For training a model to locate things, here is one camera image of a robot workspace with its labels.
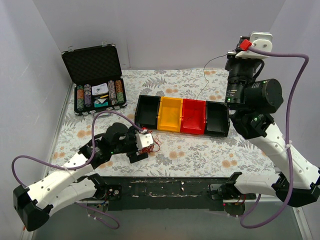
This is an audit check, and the red wire bundle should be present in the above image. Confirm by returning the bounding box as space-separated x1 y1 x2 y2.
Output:
138 129 162 155

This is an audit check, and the thin black wire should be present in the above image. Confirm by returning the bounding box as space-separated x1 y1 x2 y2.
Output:
182 54 231 123

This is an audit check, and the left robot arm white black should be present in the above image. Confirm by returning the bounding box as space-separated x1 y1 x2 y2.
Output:
13 122 154 232

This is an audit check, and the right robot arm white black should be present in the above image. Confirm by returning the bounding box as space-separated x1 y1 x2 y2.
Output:
209 47 320 208

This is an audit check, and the floral table mat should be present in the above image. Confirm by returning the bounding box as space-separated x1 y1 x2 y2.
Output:
51 68 275 177

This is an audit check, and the left black bin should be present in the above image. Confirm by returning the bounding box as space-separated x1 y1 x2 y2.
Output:
134 94 161 130

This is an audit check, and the black bin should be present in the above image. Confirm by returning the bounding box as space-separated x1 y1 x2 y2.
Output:
134 94 161 130
204 101 230 137

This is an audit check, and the teal card box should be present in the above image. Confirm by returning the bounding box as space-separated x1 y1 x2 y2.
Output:
93 98 109 108

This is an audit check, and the playing card deck white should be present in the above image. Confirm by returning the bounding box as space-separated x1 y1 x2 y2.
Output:
91 83 109 96

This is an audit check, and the yellow bin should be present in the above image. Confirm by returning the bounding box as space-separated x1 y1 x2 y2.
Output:
157 96 183 132

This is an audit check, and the right black bin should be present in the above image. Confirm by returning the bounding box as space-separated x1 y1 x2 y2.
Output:
204 101 230 137

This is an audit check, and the red bin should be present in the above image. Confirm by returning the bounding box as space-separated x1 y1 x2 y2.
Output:
180 98 206 135

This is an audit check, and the black poker chip case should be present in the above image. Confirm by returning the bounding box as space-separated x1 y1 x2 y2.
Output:
61 43 127 116

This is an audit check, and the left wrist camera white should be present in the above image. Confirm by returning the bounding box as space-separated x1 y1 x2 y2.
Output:
135 133 154 150

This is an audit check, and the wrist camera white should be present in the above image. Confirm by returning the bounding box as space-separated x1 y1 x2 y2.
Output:
235 31 273 60
135 133 154 150

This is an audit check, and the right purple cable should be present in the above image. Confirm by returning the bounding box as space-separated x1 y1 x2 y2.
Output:
239 47 310 229

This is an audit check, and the purple cable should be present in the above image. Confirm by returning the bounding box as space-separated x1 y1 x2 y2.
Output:
11 110 148 230
239 47 310 229

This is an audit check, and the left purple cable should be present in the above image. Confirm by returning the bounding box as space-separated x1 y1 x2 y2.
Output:
11 110 148 230

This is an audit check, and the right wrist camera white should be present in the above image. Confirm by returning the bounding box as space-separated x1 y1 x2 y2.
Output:
235 31 273 60

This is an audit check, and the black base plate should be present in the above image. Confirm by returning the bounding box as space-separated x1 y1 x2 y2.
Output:
77 176 257 211

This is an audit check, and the aluminium rail frame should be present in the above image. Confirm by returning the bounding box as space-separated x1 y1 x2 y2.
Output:
20 181 313 240

